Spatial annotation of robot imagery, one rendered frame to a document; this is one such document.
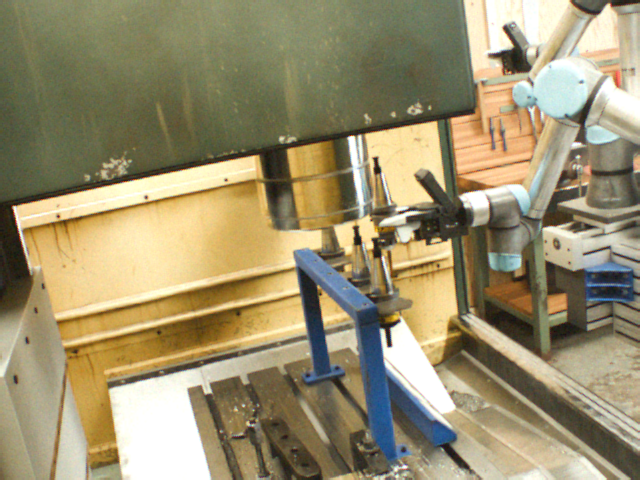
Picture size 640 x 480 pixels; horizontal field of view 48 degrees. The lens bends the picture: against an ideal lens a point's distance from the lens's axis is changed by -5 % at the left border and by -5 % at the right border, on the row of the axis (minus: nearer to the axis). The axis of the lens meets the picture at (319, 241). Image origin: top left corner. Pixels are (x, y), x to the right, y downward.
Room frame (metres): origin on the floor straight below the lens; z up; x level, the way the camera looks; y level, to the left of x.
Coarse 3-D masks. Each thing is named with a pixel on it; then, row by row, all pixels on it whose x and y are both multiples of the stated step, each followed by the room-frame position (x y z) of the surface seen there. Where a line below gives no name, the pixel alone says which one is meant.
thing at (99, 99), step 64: (0, 0) 0.82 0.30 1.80; (64, 0) 0.84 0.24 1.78; (128, 0) 0.86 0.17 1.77; (192, 0) 0.87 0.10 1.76; (256, 0) 0.89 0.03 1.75; (320, 0) 0.91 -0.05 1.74; (384, 0) 0.93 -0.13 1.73; (448, 0) 0.95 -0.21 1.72; (0, 64) 0.82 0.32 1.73; (64, 64) 0.84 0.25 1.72; (128, 64) 0.85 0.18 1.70; (192, 64) 0.87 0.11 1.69; (256, 64) 0.89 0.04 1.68; (320, 64) 0.91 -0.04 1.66; (384, 64) 0.92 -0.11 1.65; (448, 64) 0.95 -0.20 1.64; (0, 128) 0.82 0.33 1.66; (64, 128) 0.83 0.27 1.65; (128, 128) 0.85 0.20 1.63; (192, 128) 0.87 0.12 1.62; (256, 128) 0.88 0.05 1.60; (320, 128) 0.90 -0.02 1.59; (384, 128) 0.93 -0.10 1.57; (0, 192) 0.81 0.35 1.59; (64, 192) 0.83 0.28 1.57
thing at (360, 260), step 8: (352, 248) 1.41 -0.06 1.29; (360, 248) 1.40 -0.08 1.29; (352, 256) 1.41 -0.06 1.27; (360, 256) 1.40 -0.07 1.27; (368, 256) 1.41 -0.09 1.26; (352, 264) 1.41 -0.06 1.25; (360, 264) 1.40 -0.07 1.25; (368, 264) 1.40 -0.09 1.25; (352, 272) 1.41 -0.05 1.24; (360, 272) 1.40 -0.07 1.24; (368, 272) 1.40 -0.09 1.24
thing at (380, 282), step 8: (384, 256) 1.31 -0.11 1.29; (376, 264) 1.30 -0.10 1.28; (384, 264) 1.30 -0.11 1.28; (376, 272) 1.30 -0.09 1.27; (384, 272) 1.30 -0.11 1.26; (376, 280) 1.29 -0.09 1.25; (384, 280) 1.29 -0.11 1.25; (376, 288) 1.29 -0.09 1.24; (384, 288) 1.29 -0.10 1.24; (392, 288) 1.30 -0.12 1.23
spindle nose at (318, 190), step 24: (336, 144) 0.96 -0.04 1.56; (360, 144) 0.99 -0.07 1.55; (264, 168) 0.98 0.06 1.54; (288, 168) 0.95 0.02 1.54; (312, 168) 0.95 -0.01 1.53; (336, 168) 0.95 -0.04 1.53; (360, 168) 0.98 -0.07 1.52; (264, 192) 0.99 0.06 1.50; (288, 192) 0.96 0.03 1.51; (312, 192) 0.95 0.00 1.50; (336, 192) 0.95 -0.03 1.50; (360, 192) 0.97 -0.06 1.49; (264, 216) 1.01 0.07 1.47; (288, 216) 0.96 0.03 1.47; (312, 216) 0.95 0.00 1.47; (336, 216) 0.95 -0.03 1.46; (360, 216) 0.97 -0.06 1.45
